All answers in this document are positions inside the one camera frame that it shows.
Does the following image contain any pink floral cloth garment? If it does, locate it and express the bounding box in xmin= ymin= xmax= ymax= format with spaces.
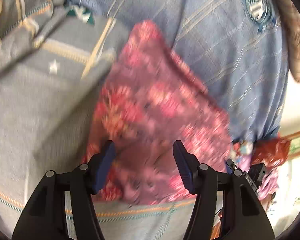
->
xmin=84 ymin=21 xmax=231 ymax=205

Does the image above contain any grey striped bed sheet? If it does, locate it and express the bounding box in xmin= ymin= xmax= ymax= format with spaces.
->
xmin=0 ymin=0 xmax=207 ymax=237

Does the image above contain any brown striped cushion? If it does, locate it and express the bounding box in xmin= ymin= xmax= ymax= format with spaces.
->
xmin=277 ymin=0 xmax=300 ymax=83

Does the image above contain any blue plaid pillow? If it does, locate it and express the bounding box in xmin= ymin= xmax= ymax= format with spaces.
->
xmin=71 ymin=0 xmax=288 ymax=141

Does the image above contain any small colourful box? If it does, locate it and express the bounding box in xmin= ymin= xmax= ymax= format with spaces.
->
xmin=233 ymin=141 xmax=254 ymax=155

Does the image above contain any red plastic bag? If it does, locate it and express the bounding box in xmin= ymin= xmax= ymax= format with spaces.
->
xmin=251 ymin=138 xmax=291 ymax=168

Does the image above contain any light purple cloth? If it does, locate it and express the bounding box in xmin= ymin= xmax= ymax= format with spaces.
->
xmin=235 ymin=155 xmax=279 ymax=201

